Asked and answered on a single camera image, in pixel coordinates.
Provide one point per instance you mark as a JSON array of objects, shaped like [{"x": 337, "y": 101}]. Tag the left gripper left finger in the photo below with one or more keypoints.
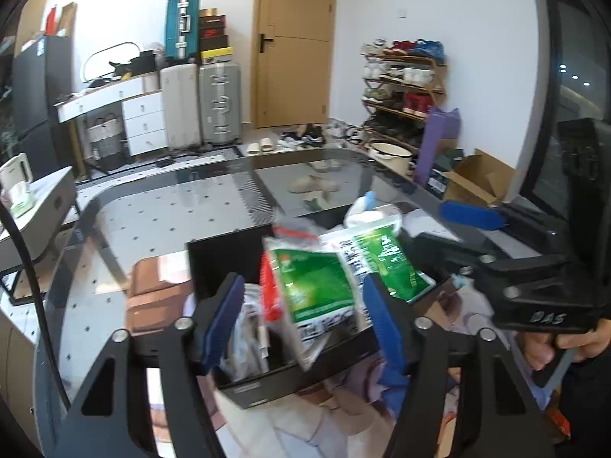
[{"x": 110, "y": 416}]

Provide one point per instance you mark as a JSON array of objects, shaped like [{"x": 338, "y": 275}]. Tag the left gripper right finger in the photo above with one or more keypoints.
[{"x": 497, "y": 415}]

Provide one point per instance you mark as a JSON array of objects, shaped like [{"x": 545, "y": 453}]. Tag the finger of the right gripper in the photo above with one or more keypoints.
[
  {"x": 486, "y": 219},
  {"x": 489, "y": 271}
]

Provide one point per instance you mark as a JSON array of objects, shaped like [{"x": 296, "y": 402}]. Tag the green white packet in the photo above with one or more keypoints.
[
  {"x": 374, "y": 247},
  {"x": 318, "y": 300}
]

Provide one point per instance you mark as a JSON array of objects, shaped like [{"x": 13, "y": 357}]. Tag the black storage box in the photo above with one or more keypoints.
[{"x": 280, "y": 306}]

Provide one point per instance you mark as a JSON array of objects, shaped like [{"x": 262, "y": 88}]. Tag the bag of white strap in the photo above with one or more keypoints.
[{"x": 253, "y": 347}]

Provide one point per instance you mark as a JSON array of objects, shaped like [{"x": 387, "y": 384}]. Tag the red white pouch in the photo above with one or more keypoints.
[{"x": 269, "y": 296}]

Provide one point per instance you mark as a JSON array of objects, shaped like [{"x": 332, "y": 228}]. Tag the white plush toy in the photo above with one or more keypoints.
[{"x": 365, "y": 207}]

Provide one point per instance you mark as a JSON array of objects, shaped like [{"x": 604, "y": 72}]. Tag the person's right hand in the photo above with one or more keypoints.
[{"x": 539, "y": 350}]

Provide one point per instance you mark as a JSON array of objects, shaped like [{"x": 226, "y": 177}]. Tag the cardboard box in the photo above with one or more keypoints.
[{"x": 480, "y": 180}]

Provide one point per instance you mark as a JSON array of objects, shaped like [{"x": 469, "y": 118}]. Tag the purple yoga mat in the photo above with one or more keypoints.
[{"x": 440, "y": 126}]

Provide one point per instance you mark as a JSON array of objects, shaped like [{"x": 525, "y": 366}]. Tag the wooden shoe rack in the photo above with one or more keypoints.
[{"x": 404, "y": 81}]

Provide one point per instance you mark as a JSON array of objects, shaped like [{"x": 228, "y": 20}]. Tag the beige slippers pair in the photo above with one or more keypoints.
[{"x": 289, "y": 170}]

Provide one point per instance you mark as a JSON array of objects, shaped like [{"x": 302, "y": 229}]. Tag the grey side table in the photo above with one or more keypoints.
[{"x": 55, "y": 195}]

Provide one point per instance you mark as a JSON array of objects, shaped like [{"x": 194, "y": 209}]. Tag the green tissue pack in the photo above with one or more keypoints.
[{"x": 21, "y": 199}]

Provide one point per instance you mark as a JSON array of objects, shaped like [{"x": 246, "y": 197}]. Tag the white electric kettle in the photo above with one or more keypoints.
[{"x": 16, "y": 170}]

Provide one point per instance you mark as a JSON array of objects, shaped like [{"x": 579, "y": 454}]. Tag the silver suitcase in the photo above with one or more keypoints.
[{"x": 220, "y": 103}]

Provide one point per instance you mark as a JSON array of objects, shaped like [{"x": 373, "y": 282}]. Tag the woven laundry basket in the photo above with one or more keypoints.
[{"x": 106, "y": 142}]

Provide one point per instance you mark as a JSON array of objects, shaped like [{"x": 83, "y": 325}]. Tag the yellow wooden door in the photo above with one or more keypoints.
[{"x": 291, "y": 61}]

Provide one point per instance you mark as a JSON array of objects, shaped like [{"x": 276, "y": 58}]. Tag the white dressing desk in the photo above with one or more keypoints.
[{"x": 137, "y": 103}]

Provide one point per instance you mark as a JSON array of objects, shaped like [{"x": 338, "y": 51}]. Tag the stack of shoe boxes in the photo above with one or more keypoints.
[{"x": 214, "y": 42}]

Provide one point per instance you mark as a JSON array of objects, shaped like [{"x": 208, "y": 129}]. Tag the white suitcase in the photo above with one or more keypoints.
[{"x": 181, "y": 105}]

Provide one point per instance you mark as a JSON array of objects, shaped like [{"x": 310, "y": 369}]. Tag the black refrigerator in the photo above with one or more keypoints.
[{"x": 42, "y": 76}]

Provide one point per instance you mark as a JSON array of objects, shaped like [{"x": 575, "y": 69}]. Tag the oval vanity mirror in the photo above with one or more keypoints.
[{"x": 104, "y": 62}]

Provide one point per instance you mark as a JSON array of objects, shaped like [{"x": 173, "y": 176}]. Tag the teal suitcase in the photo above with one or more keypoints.
[{"x": 181, "y": 32}]

